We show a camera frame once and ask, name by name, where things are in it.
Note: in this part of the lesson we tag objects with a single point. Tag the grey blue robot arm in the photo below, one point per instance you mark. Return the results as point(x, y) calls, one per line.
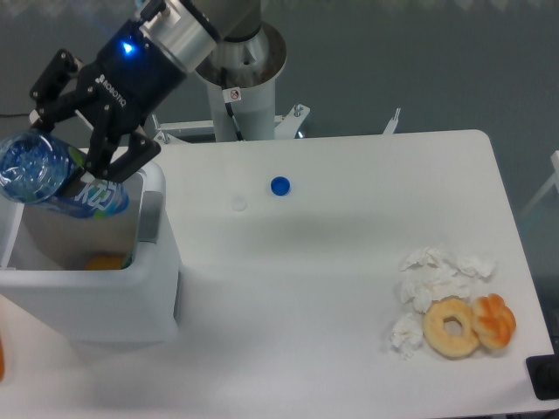
point(190, 31)

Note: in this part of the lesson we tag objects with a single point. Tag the orange glazed twisted pastry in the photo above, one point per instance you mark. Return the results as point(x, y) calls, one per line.
point(493, 321)

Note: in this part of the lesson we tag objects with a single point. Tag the white trash can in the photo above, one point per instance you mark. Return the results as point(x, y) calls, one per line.
point(43, 254)

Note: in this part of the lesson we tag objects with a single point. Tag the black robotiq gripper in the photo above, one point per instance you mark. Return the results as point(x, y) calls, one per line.
point(131, 76)

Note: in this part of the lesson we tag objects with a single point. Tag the small crumpled white tissue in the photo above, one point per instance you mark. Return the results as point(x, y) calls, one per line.
point(407, 335)

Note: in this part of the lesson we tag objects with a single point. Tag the orange object at left edge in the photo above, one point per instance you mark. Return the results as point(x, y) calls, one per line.
point(2, 361)

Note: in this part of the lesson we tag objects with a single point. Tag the white bottle cap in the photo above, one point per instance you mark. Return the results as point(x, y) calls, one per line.
point(238, 204)

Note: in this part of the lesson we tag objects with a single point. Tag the blue plastic water bottle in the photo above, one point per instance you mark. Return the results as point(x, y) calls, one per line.
point(42, 170)

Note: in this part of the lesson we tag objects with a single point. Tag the large crumpled white tissue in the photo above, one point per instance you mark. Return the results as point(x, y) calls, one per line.
point(431, 274)

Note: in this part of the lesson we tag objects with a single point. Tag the black device at edge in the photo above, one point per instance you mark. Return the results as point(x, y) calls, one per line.
point(543, 374)

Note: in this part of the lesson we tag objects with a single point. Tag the blue bottle cap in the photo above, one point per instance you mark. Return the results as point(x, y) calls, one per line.
point(280, 186)

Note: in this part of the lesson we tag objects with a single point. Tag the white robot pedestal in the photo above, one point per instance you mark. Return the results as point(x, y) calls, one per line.
point(240, 79)

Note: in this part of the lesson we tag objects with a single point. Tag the ring donut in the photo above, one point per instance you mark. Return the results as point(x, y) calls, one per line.
point(448, 328)

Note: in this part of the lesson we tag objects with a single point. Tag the orange object in bin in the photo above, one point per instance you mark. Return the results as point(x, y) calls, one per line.
point(105, 263)

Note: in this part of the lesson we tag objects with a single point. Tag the white frame at right edge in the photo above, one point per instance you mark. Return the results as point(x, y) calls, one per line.
point(550, 184)

